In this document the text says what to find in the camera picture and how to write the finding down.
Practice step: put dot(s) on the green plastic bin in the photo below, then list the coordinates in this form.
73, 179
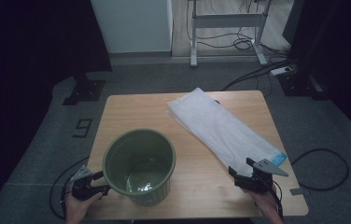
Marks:
117, 155

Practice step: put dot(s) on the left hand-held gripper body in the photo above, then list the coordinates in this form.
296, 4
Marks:
81, 174

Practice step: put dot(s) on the black stand base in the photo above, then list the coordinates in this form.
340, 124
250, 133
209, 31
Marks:
85, 91
301, 85

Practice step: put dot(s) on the person's left hand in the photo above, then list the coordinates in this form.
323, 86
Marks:
77, 208

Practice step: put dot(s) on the black curtain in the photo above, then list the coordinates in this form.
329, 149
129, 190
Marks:
344, 46
24, 62

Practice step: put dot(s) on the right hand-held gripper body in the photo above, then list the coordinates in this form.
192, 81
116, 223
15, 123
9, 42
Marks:
257, 182

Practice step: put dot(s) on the black table grommet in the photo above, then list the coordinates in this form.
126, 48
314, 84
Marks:
217, 101

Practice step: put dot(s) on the person's right hand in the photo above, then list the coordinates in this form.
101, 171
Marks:
267, 202

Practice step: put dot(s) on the grey tape piece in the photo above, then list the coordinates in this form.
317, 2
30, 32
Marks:
296, 191

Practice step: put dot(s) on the white power strip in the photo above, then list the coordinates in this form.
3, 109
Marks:
280, 71

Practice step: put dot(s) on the white plastic bin bag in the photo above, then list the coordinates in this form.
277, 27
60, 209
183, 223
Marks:
214, 124

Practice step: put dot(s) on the white cabinet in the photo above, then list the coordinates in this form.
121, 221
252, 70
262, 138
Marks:
133, 25

